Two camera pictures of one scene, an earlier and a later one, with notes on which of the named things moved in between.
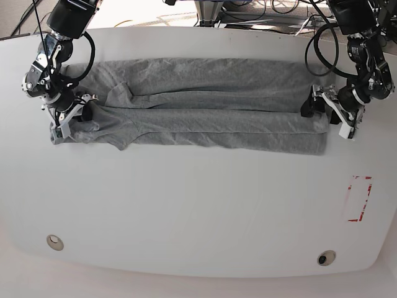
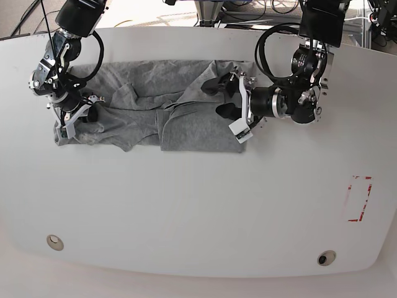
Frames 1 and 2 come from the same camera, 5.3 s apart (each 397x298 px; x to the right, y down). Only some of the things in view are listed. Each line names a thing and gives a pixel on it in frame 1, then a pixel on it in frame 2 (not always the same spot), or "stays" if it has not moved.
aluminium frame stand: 209,12 stays
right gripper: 348,103 -> 257,102
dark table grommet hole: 326,257 stays
